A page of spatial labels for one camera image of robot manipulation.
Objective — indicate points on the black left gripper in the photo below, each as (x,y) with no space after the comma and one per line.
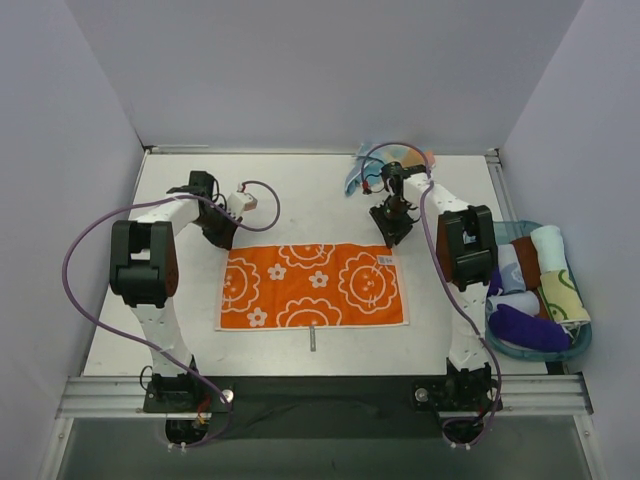
(221,233)

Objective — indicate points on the cream green rolled towel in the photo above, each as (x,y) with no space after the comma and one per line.
(562,300)

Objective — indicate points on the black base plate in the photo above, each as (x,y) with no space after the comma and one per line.
(309,408)

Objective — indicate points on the orange flower pattern towel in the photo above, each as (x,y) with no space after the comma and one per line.
(312,285)

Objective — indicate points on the purple rolled towel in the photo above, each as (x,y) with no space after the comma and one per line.
(521,329)
(495,285)

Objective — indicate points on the grey towel hang loop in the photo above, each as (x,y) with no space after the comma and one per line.
(312,336)

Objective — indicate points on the purple rolled towel back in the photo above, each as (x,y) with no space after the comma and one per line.
(495,285)

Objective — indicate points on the blue orange patterned towel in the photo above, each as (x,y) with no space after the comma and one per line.
(370,159)

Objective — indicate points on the mint white rolled towel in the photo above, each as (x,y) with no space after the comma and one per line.
(549,245)

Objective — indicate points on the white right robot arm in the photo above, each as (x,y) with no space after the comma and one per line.
(462,243)

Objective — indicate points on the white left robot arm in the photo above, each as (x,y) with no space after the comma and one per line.
(144,273)

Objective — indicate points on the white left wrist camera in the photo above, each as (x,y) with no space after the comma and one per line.
(240,202)

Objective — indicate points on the brown rolled towel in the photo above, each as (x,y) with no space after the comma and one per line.
(528,261)

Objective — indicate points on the teal plastic basket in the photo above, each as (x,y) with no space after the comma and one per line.
(505,232)

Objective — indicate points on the purple rolled towel front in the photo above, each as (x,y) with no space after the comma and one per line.
(521,329)

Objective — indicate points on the light blue rolled towel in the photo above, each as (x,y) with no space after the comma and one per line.
(510,270)

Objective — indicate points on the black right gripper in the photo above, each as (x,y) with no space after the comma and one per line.
(392,223)

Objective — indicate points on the aluminium front rail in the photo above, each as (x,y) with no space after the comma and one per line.
(121,397)

